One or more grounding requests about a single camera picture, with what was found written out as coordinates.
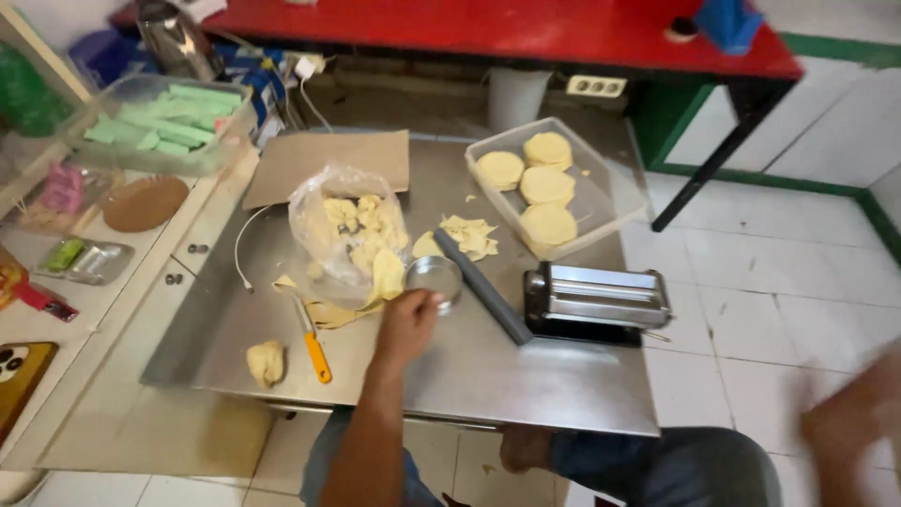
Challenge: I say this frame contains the person's blue jeans legs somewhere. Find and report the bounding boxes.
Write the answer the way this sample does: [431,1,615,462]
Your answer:
[299,408,784,507]

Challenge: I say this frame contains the green mesh bag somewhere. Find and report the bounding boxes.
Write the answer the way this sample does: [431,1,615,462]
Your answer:
[0,42,75,139]

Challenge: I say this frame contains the thin flat dough sheet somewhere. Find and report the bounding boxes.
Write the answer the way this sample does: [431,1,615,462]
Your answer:
[272,274,384,330]

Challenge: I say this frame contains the clear plastic box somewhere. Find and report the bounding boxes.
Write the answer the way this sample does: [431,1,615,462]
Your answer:
[59,73,259,178]

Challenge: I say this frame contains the grey rolling pin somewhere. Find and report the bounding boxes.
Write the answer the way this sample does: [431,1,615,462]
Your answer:
[432,227,534,346]

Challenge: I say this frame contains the person's foot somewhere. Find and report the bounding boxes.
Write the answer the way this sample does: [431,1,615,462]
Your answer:
[498,424,556,475]

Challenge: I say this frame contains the red table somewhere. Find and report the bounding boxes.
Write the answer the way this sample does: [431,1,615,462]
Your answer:
[109,0,805,233]

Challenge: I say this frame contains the orange handled knife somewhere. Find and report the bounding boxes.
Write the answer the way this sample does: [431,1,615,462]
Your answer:
[292,292,333,385]

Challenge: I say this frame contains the person's left hand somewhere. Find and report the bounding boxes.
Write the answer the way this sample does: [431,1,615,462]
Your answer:
[376,288,446,361]

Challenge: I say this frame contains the blue plastic bag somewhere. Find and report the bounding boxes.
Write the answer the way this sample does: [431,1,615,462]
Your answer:
[68,28,152,92]

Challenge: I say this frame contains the clear box with pink packet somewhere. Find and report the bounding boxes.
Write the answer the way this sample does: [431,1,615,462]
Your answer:
[0,158,121,235]

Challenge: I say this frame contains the person's right hand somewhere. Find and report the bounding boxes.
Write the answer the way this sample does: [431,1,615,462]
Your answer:
[800,341,901,507]

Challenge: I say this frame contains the white power strip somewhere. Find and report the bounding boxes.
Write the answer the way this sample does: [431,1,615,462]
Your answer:
[565,74,628,100]

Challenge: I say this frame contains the green packet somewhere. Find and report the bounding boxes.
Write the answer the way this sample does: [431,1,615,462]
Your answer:
[45,238,86,273]

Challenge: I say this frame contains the clear plastic tray container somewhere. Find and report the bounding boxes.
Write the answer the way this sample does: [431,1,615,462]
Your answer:
[464,117,650,262]

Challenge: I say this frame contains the white charger plug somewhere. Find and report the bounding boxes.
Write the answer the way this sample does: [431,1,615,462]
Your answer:
[292,54,328,81]

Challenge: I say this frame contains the heap of green sticks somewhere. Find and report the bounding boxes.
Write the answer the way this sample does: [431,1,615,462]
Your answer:
[83,83,244,157]

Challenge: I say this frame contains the white cable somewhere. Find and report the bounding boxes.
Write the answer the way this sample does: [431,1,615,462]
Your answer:
[233,204,274,294]

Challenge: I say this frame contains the stack of round dough discs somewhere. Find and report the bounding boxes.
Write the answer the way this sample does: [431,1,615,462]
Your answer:
[476,150,526,192]
[522,131,574,172]
[519,165,577,208]
[519,203,580,247]

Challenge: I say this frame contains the clear plastic bag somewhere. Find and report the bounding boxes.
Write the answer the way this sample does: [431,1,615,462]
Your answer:
[287,165,412,312]

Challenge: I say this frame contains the blue holder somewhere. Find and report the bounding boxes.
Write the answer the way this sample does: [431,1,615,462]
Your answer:
[693,0,764,56]

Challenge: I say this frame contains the small metal tray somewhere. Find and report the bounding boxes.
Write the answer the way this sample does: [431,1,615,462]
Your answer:
[31,237,136,286]

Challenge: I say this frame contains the small dough lump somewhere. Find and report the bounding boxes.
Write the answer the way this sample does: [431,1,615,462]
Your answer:
[245,341,286,390]

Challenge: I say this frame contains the round metal dough cutter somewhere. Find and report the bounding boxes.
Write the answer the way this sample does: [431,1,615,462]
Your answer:
[406,255,465,308]

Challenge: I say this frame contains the steel pasta roller machine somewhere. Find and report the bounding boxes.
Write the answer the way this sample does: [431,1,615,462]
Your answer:
[522,261,672,349]

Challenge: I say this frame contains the phone in brown case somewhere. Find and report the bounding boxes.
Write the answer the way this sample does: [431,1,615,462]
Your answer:
[0,341,60,446]

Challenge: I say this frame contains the blue and white packaging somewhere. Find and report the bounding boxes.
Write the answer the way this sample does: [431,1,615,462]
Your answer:
[211,42,300,131]

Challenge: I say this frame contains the white plastic bucket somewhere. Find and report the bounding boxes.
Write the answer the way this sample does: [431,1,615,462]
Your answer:
[487,68,553,133]

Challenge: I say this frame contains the brown cardboard sheet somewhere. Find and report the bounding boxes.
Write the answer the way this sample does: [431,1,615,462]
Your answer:
[241,129,411,211]

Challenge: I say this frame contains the dough scraps inside bag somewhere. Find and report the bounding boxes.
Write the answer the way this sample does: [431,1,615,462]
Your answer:
[307,194,411,302]

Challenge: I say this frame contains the pile of loose dough scraps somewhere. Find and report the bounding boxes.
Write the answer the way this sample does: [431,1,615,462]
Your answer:
[412,214,501,263]

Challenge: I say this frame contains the metal kettle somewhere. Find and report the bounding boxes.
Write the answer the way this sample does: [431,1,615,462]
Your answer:
[135,0,226,83]

